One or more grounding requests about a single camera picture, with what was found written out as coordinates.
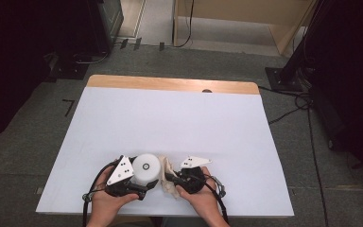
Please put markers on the black curtain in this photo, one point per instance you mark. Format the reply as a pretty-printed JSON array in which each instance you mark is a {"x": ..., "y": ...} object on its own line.
[
  {"x": 353, "y": 78},
  {"x": 12, "y": 63}
]

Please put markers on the white cylindrical lamp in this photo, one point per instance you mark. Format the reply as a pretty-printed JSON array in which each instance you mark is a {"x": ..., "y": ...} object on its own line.
[{"x": 143, "y": 178}]

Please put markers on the dark cabinet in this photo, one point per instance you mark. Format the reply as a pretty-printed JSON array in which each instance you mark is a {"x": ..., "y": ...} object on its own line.
[{"x": 107, "y": 19}]

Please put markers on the wooden table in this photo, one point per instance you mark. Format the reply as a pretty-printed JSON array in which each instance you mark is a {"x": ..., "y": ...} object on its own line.
[{"x": 170, "y": 83}]

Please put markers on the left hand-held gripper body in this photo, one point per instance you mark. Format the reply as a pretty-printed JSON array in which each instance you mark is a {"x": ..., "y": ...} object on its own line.
[{"x": 121, "y": 175}]

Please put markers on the person's right hand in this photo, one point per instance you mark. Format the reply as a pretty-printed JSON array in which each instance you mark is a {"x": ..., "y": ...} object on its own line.
[{"x": 203, "y": 201}]

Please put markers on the light wooden shelf unit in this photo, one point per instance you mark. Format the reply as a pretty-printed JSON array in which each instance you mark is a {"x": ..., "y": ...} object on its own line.
[{"x": 233, "y": 9}]

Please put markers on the white table cover sheet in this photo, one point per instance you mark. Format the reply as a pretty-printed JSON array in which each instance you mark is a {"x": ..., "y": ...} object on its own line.
[{"x": 170, "y": 119}]

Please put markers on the black stand base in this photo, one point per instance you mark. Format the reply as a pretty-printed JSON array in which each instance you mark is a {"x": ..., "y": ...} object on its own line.
[{"x": 72, "y": 69}]

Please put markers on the black floor stand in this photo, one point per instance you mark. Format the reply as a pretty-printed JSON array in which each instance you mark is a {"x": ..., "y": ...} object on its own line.
[{"x": 283, "y": 80}]

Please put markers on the person's left hand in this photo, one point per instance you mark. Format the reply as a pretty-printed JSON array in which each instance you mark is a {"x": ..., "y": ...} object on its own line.
[{"x": 104, "y": 205}]

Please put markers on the beige cloth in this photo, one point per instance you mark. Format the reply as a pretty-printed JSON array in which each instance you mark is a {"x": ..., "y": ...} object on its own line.
[{"x": 167, "y": 164}]

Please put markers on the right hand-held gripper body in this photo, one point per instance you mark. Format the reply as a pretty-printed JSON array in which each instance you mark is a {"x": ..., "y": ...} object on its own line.
[{"x": 192, "y": 179}]

